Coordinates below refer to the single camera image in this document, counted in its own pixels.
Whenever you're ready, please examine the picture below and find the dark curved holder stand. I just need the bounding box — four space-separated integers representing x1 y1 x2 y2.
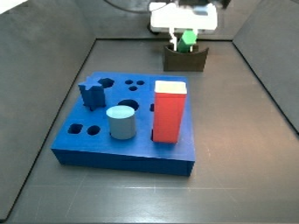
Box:
163 45 210 72

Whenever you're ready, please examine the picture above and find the blue star prism block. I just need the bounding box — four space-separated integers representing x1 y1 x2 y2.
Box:
79 77 106 111

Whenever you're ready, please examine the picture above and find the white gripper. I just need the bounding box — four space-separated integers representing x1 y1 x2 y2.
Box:
149 2 218 53

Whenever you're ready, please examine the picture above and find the blue shape sorter base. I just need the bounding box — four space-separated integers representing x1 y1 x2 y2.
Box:
51 72 195 176

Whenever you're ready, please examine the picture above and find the red rectangular prism block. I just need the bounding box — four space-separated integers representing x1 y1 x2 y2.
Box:
154 80 187 144

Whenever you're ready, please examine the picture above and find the black cable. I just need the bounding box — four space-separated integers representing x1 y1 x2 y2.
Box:
102 0 153 14

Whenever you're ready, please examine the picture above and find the light blue cylinder block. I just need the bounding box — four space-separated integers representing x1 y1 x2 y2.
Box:
107 105 137 140

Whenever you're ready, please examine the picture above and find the green hexagon prism block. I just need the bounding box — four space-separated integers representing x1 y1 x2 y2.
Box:
178 30 191 53

